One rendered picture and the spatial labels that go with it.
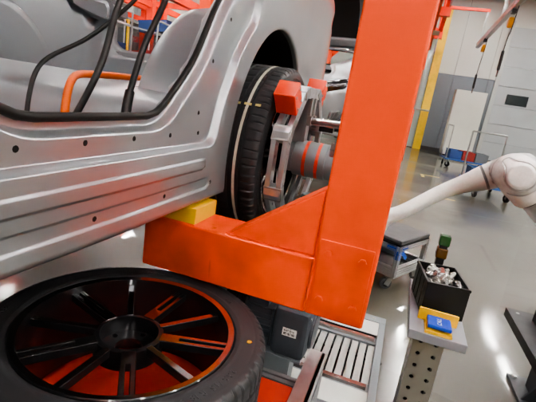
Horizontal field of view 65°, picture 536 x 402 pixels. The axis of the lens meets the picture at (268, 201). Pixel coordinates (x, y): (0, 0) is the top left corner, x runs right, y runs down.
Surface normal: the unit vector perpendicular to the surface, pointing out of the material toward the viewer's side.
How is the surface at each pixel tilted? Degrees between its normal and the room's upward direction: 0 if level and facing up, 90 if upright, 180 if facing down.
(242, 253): 90
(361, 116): 90
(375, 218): 90
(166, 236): 90
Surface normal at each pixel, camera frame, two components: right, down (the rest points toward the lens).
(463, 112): -0.28, 0.20
